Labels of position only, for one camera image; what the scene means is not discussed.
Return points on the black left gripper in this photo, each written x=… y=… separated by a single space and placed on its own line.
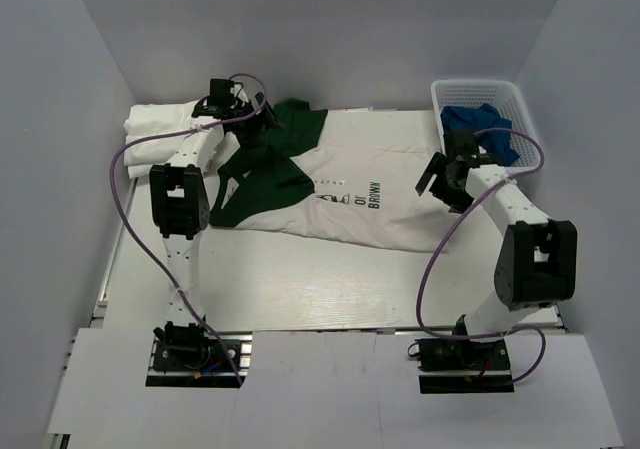
x=260 y=125

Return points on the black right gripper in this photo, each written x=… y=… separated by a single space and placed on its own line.
x=458 y=201

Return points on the white green raglan t-shirt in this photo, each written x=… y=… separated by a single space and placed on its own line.
x=346 y=175

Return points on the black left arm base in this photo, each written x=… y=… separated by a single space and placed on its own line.
x=190 y=357

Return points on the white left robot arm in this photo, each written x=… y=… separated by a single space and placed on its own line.
x=179 y=201

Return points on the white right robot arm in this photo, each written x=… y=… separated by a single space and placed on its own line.
x=536 y=264

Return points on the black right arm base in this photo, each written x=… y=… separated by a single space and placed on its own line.
x=462 y=360

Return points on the folded white t-shirt stack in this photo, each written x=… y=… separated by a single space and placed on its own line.
x=157 y=135

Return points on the blue crumpled t-shirt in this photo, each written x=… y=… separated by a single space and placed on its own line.
x=497 y=140

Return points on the white plastic basket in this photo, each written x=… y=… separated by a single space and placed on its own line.
x=506 y=98

